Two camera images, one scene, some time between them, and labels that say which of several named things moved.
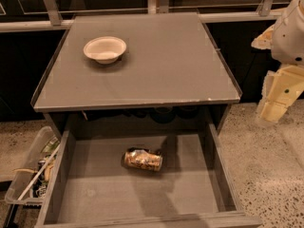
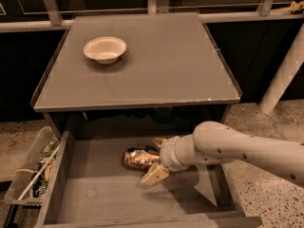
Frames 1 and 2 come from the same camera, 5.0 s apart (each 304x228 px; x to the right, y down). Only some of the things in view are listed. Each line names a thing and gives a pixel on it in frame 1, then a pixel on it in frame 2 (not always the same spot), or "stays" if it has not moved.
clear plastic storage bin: (29, 185) stays
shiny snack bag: (143, 158) stays
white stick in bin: (21, 195) stays
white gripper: (291, 38) -> (167, 156)
